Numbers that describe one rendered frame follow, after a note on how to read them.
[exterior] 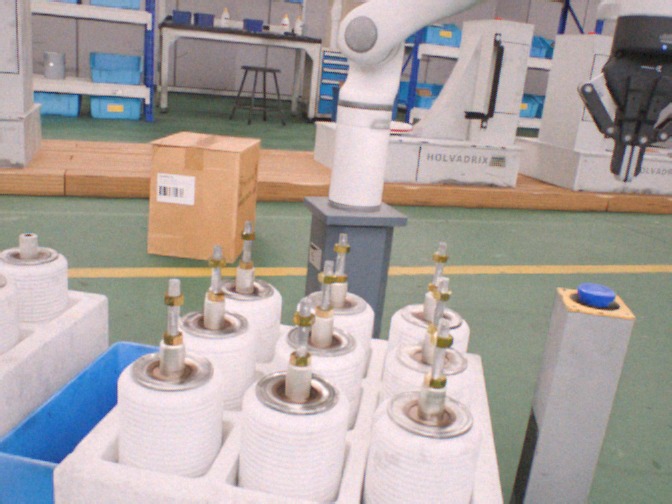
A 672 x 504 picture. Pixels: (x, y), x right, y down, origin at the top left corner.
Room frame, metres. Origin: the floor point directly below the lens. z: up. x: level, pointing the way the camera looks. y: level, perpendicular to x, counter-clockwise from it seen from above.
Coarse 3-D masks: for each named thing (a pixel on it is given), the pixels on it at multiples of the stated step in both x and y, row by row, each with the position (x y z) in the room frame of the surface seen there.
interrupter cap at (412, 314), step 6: (408, 306) 0.75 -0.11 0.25; (414, 306) 0.76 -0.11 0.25; (420, 306) 0.76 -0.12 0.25; (402, 312) 0.73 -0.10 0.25; (408, 312) 0.73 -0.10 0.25; (414, 312) 0.74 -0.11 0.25; (420, 312) 0.74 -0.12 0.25; (444, 312) 0.75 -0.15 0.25; (450, 312) 0.75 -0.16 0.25; (402, 318) 0.72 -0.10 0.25; (408, 318) 0.71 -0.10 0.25; (414, 318) 0.71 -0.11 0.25; (420, 318) 0.72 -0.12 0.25; (450, 318) 0.73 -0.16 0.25; (456, 318) 0.73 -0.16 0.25; (462, 318) 0.73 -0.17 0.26; (414, 324) 0.70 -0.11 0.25; (420, 324) 0.70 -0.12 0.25; (426, 324) 0.70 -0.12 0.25; (450, 324) 0.71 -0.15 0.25; (456, 324) 0.71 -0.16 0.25; (462, 324) 0.72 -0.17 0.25
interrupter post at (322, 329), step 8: (320, 320) 0.62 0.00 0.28; (328, 320) 0.62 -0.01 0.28; (312, 328) 0.62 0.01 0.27; (320, 328) 0.62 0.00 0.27; (328, 328) 0.62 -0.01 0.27; (312, 336) 0.62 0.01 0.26; (320, 336) 0.62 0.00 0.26; (328, 336) 0.62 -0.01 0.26; (320, 344) 0.62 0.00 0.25; (328, 344) 0.62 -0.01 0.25
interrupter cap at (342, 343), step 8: (296, 328) 0.65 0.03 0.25; (336, 328) 0.66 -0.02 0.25; (288, 336) 0.62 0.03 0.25; (296, 336) 0.63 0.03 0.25; (336, 336) 0.64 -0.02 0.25; (344, 336) 0.64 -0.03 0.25; (352, 336) 0.64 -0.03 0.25; (288, 344) 0.61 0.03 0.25; (312, 344) 0.62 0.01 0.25; (336, 344) 0.62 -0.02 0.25; (344, 344) 0.62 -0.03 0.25; (352, 344) 0.62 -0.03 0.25; (312, 352) 0.59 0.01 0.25; (320, 352) 0.59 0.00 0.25; (328, 352) 0.59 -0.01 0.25; (336, 352) 0.60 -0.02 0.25; (344, 352) 0.60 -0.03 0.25
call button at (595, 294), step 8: (584, 288) 0.66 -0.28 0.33; (592, 288) 0.66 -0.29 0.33; (600, 288) 0.66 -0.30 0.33; (608, 288) 0.67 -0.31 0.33; (584, 296) 0.65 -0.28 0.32; (592, 296) 0.65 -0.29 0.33; (600, 296) 0.64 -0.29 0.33; (608, 296) 0.64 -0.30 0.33; (592, 304) 0.65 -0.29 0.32; (600, 304) 0.65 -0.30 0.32; (608, 304) 0.65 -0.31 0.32
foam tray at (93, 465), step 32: (384, 352) 0.77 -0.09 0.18; (480, 384) 0.70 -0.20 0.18; (224, 416) 0.57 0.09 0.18; (480, 416) 0.63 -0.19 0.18; (96, 448) 0.50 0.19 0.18; (224, 448) 0.52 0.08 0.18; (352, 448) 0.54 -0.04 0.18; (64, 480) 0.46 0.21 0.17; (96, 480) 0.46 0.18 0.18; (128, 480) 0.46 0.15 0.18; (160, 480) 0.46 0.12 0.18; (192, 480) 0.47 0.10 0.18; (224, 480) 0.47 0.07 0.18; (352, 480) 0.49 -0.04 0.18; (480, 480) 0.51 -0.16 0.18
